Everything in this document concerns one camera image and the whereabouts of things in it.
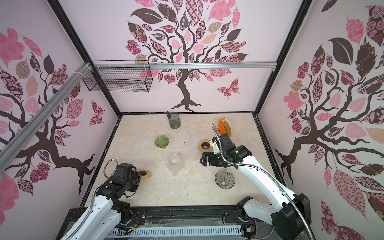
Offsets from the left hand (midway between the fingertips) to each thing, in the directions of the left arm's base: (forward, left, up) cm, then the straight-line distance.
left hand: (142, 175), depth 83 cm
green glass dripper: (+24, -7, -1) cm, 26 cm away
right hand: (+4, -37, +12) cm, 39 cm away
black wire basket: (+77, +33, +13) cm, 85 cm away
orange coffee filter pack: (+31, -50, +6) cm, 60 cm away
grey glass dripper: (-2, -47, 0) cm, 47 cm away
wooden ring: (+22, -37, -3) cm, 43 cm away
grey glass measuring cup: (+43, -15, -1) cm, 45 cm away
